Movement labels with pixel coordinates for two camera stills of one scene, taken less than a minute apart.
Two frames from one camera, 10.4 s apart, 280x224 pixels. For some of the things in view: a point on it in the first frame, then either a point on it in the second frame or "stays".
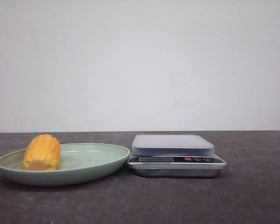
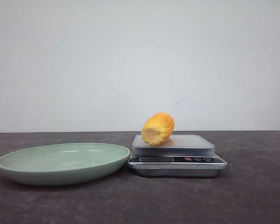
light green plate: [76, 160] stays
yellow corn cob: [42, 152] -> [157, 127]
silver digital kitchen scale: [174, 156] stays
